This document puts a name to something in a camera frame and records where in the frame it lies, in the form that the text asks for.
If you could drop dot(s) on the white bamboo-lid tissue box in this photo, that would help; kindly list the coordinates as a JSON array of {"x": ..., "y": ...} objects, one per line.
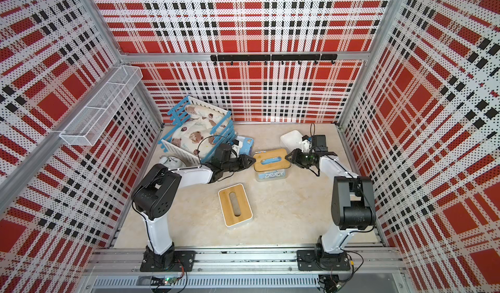
[{"x": 235, "y": 206}]

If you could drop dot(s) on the bear print cloth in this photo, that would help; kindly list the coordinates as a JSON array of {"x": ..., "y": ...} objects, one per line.
[{"x": 197, "y": 135}]

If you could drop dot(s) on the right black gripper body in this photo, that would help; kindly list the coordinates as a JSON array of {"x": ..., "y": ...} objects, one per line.
[{"x": 305, "y": 161}]

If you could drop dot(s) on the clear plastic tissue box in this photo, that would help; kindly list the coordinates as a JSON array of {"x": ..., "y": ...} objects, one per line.
[{"x": 267, "y": 173}]

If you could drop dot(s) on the blue tissue pack rear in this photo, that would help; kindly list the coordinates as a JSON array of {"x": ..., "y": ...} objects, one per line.
[{"x": 244, "y": 145}]

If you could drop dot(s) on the white wire mesh shelf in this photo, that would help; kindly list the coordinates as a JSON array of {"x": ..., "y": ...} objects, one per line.
[{"x": 86, "y": 128}]

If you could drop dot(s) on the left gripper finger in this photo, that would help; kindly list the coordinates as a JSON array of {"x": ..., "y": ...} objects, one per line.
[
  {"x": 246, "y": 159},
  {"x": 246, "y": 165}
]

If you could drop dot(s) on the white plastic box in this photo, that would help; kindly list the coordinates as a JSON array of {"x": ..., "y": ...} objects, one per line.
[{"x": 291, "y": 140}]

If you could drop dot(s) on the black hook rail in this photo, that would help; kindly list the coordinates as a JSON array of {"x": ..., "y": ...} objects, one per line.
[{"x": 273, "y": 57}]

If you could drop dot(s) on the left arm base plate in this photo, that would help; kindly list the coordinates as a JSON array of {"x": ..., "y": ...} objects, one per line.
[{"x": 170, "y": 261}]

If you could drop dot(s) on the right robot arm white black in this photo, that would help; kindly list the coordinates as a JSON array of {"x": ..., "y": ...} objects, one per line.
[{"x": 352, "y": 206}]

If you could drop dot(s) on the white alarm clock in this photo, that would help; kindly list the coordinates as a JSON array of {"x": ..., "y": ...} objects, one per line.
[{"x": 172, "y": 162}]

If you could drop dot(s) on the bamboo lid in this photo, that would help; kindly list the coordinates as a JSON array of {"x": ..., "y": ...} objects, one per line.
[{"x": 272, "y": 153}]

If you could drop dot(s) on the blue white slatted crate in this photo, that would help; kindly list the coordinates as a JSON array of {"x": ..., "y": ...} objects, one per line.
[{"x": 179, "y": 116}]

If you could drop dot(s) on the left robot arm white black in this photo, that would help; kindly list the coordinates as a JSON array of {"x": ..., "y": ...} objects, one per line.
[{"x": 155, "y": 194}]

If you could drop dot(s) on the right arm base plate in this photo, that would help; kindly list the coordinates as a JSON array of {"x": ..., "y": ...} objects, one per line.
[{"x": 309, "y": 260}]

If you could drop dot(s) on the green circuit board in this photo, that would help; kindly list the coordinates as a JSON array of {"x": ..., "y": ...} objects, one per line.
[{"x": 163, "y": 281}]

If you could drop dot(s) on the blue tissue pack front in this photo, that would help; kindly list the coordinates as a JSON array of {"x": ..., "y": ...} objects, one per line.
[{"x": 271, "y": 160}]

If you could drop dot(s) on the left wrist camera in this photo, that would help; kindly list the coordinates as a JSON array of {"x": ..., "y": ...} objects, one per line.
[{"x": 236, "y": 148}]

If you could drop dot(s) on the blue tissue pack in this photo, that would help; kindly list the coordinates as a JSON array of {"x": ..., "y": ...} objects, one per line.
[
  {"x": 244, "y": 145},
  {"x": 271, "y": 160}
]

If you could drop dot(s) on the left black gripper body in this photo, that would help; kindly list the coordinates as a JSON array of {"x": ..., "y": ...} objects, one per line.
[{"x": 233, "y": 164}]

